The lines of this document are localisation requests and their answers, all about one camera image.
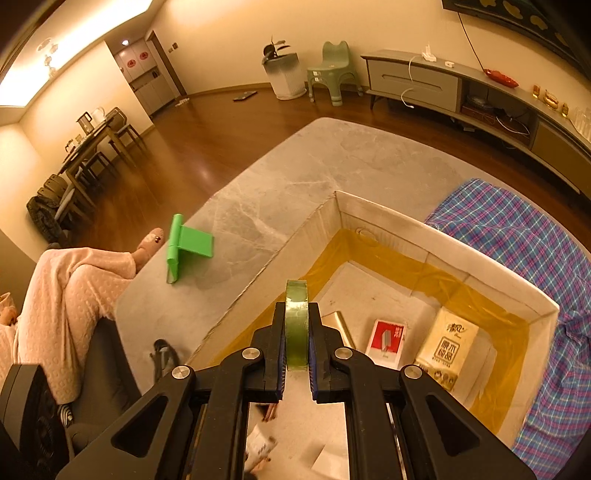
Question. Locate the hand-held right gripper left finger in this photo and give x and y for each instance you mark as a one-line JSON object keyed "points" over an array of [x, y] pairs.
{"points": [[280, 378]]}

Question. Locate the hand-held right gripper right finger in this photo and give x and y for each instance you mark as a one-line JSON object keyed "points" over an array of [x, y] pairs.
{"points": [[314, 369]]}

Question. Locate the green tape roll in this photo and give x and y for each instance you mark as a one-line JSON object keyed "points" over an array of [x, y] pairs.
{"points": [[297, 323]]}

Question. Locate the gold tin box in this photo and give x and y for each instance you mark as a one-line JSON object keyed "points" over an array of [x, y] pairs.
{"points": [[341, 325]]}

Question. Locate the white stick black label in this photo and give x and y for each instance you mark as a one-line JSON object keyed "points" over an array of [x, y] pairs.
{"points": [[259, 445]]}

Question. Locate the white cardboard box yellow tape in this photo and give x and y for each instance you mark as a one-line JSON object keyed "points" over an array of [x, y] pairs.
{"points": [[383, 302]]}

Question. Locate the red staple box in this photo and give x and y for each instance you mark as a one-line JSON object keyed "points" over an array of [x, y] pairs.
{"points": [[385, 341]]}

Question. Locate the dark grey sofa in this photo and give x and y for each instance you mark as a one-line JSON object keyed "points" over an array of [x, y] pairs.
{"points": [[111, 369]]}

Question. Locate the person's pink pajama leg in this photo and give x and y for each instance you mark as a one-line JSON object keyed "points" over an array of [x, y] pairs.
{"points": [[69, 304]]}

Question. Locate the beige tissue packet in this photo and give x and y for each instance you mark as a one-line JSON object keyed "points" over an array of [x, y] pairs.
{"points": [[445, 350]]}

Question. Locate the green phone stand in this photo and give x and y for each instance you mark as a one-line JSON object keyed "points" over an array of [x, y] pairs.
{"points": [[194, 242]]}

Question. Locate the pink slipper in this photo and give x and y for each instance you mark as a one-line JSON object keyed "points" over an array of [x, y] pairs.
{"points": [[150, 244]]}

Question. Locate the dark bag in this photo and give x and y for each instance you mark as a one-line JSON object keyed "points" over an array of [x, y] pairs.
{"points": [[44, 219]]}

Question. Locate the wooden dining chair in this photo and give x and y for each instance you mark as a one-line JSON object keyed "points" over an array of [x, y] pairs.
{"points": [[124, 131], [69, 198]]}

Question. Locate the blue plaid cloth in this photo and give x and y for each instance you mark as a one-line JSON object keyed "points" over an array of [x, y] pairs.
{"points": [[508, 230]]}

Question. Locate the wooden dining table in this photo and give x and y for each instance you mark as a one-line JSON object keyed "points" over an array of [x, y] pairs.
{"points": [[87, 147]]}

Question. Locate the dark remote control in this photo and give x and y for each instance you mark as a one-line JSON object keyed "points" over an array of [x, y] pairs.
{"points": [[244, 96]]}

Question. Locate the white ribbed bin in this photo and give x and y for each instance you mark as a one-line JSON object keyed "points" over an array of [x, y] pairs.
{"points": [[286, 76]]}

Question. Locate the green plastic stool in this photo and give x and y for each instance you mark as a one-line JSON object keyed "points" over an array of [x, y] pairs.
{"points": [[332, 64]]}

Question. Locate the grey tv cabinet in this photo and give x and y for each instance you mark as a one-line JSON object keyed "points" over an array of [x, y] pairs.
{"points": [[415, 81]]}

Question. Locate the potted plant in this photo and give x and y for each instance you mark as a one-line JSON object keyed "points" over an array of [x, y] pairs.
{"points": [[270, 50]]}

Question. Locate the white cabinet doors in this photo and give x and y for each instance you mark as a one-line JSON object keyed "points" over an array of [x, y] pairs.
{"points": [[138, 78]]}

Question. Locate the white charger stand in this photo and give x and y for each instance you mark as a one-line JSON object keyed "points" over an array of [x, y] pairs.
{"points": [[429, 54]]}

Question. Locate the red tray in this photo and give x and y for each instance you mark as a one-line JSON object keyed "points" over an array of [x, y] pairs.
{"points": [[501, 77]]}

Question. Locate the gold ornament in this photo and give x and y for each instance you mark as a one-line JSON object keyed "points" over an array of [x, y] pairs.
{"points": [[536, 91], [566, 108], [550, 99]]}

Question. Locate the ceiling lamp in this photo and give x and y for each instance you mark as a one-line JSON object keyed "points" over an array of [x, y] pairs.
{"points": [[48, 57]]}

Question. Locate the group of glass cups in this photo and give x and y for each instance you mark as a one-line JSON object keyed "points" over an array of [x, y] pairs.
{"points": [[582, 120]]}

